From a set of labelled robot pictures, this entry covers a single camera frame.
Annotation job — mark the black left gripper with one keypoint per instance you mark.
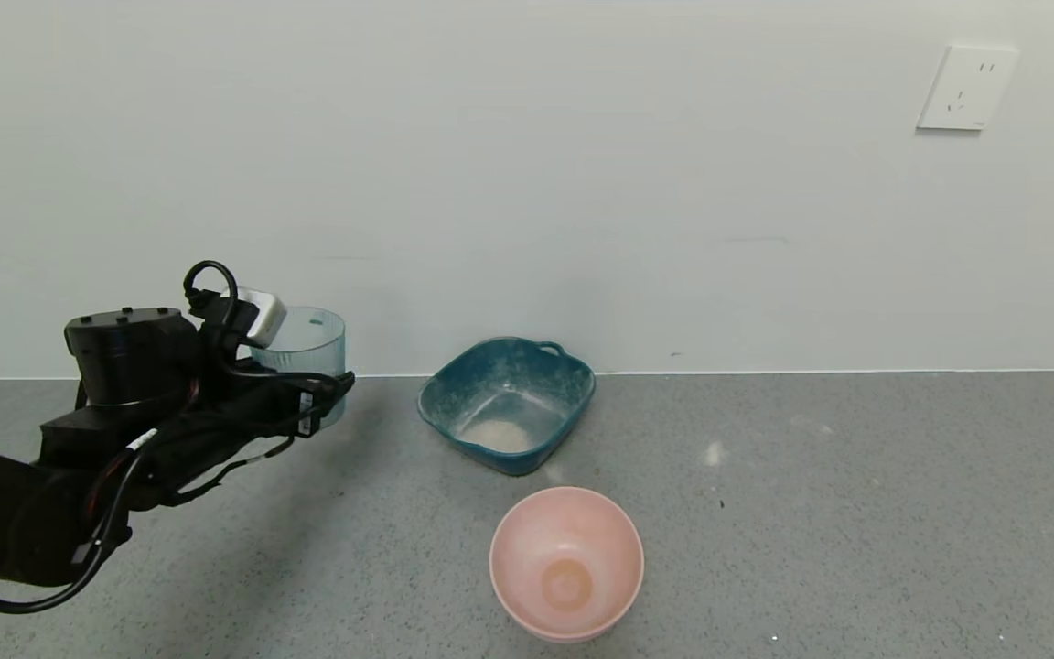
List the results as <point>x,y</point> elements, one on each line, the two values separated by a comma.
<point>310,413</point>

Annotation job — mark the clear ribbed plastic cup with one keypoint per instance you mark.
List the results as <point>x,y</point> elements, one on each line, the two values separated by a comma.
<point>312,343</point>

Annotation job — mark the white powder pile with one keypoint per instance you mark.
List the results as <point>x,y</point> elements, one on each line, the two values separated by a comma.
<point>500,435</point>

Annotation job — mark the pink round bowl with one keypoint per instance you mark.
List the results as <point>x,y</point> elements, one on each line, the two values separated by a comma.
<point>566,563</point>

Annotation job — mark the dark teal square basin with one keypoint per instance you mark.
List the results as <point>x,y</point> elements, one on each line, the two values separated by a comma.
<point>509,394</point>

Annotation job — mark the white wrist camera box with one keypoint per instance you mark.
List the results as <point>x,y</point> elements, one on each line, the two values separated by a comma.
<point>263,316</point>

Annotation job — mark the white wall socket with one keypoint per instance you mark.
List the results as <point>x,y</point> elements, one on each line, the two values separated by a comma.
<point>966,89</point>

